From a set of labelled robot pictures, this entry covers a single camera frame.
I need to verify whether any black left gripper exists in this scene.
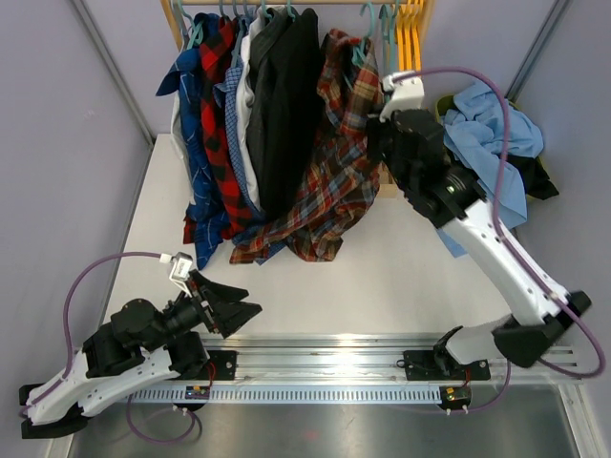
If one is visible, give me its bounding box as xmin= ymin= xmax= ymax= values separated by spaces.
xmin=143 ymin=269 xmax=263 ymax=353

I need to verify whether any brown red plaid shirt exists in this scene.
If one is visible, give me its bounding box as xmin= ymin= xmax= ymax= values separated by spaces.
xmin=230 ymin=29 xmax=383 ymax=264

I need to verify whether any teal plastic hanger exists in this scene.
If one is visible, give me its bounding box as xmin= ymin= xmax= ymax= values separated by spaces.
xmin=341 ymin=1 xmax=376 ymax=91

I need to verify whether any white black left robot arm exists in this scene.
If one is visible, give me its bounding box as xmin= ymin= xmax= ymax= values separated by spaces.
xmin=19 ymin=270 xmax=263 ymax=439

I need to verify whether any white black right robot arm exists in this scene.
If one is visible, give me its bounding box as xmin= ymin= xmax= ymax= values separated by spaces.
xmin=366 ymin=110 xmax=591 ymax=378

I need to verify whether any light blue shirt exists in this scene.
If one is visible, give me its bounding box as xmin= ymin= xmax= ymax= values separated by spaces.
xmin=440 ymin=81 xmax=543 ymax=229

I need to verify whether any dark blue striped shirt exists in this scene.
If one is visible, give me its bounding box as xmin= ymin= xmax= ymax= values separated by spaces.
xmin=157 ymin=11 xmax=230 ymax=271

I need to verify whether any blue checked shirt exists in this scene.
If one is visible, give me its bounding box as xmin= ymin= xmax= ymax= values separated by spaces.
xmin=212 ymin=16 xmax=268 ymax=239

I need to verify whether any yellow plastic hanger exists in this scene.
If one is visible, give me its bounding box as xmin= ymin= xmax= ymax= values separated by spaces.
xmin=411 ymin=0 xmax=424 ymax=71
xmin=407 ymin=1 xmax=414 ymax=70
xmin=396 ymin=1 xmax=411 ymax=71

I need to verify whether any teal empty hanger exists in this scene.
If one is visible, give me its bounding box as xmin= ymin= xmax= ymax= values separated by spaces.
xmin=378 ymin=5 xmax=398 ymax=74

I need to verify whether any white shirt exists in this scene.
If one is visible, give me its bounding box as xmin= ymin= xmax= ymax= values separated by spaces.
xmin=169 ymin=7 xmax=273 ymax=211

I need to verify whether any red black plaid shirt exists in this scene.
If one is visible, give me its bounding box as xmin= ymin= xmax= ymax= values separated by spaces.
xmin=192 ymin=13 xmax=251 ymax=240

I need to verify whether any wooden clothes rack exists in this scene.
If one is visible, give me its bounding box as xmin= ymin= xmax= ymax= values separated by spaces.
xmin=159 ymin=0 xmax=435 ymax=199

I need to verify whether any green laundry bin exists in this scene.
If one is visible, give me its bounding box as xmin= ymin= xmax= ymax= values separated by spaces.
xmin=432 ymin=94 xmax=550 ymax=166

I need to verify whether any black garment in bin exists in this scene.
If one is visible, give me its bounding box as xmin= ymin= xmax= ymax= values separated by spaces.
xmin=507 ymin=155 xmax=559 ymax=200

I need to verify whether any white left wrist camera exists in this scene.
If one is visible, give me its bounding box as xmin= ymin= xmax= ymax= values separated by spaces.
xmin=159 ymin=252 xmax=193 ymax=290

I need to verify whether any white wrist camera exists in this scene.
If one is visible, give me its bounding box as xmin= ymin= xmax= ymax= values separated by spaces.
xmin=159 ymin=252 xmax=193 ymax=290
xmin=379 ymin=71 xmax=425 ymax=122

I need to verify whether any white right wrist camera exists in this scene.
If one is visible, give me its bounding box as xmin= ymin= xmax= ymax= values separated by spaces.
xmin=379 ymin=71 xmax=425 ymax=122

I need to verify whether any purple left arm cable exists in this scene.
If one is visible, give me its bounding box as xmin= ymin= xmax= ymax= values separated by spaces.
xmin=16 ymin=251 xmax=204 ymax=443

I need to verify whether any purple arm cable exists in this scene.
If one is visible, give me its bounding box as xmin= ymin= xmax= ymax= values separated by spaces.
xmin=390 ymin=65 xmax=603 ymax=415
xmin=16 ymin=251 xmax=204 ymax=443

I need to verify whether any slotted grey cable duct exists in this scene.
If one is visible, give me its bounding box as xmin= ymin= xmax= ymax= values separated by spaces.
xmin=132 ymin=385 xmax=441 ymax=405

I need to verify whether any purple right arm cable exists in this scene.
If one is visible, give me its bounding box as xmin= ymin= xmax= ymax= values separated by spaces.
xmin=390 ymin=65 xmax=603 ymax=415

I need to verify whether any aluminium mounting rail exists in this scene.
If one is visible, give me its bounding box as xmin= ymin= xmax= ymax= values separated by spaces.
xmin=128 ymin=333 xmax=586 ymax=387

